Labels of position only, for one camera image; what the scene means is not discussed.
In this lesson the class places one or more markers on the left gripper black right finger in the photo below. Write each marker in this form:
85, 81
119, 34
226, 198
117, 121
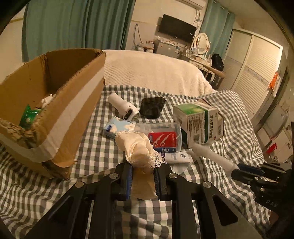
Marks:
200, 210

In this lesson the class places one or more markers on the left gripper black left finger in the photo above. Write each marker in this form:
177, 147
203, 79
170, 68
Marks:
87, 210

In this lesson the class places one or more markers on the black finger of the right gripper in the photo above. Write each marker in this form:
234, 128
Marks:
246, 173

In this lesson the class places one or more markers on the white foam tube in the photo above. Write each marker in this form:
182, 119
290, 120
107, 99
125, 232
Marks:
205, 152

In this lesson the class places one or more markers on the green white medicine box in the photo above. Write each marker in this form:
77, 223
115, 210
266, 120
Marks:
200, 123

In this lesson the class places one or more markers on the red floss pick box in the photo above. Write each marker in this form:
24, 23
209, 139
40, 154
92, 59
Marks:
164, 137

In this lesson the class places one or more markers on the cream lace cloth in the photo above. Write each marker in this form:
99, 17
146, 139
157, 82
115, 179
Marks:
140, 154

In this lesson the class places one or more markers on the white BOP toothpaste tube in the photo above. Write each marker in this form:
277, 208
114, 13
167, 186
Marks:
177, 157

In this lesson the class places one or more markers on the checkered bed sheet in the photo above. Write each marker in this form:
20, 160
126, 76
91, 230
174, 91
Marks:
27, 196

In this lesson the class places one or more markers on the blue cloud tissue pack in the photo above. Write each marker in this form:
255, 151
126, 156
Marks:
116, 125

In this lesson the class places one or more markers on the white louvered wardrobe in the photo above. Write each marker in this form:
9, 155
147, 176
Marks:
250, 63

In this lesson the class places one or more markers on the green packet in box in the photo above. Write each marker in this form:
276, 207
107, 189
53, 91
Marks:
29, 116

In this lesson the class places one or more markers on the cardboard box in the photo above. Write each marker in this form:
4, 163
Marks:
67, 85

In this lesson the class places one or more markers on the black bag on chair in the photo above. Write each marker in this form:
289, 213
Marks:
217, 62

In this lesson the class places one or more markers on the wooden vanity desk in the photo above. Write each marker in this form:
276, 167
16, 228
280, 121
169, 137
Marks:
212, 75

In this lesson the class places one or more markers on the cream quilted blanket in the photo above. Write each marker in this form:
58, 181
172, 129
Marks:
155, 72

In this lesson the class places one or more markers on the round vanity mirror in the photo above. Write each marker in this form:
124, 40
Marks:
200, 44

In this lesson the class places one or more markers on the teal curtain right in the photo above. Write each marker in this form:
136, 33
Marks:
217, 25

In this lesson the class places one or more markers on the teal curtain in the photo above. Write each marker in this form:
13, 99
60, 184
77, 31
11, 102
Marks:
217, 25
55, 25

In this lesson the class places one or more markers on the grey mini fridge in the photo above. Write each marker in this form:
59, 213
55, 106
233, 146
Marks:
166, 49

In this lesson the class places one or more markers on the white air conditioner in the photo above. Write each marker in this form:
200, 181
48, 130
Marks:
197, 4

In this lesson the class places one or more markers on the teal curtain left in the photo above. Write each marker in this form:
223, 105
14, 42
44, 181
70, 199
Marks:
55, 25

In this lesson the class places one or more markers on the black wall television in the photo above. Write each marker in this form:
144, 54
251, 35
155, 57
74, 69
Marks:
177, 28

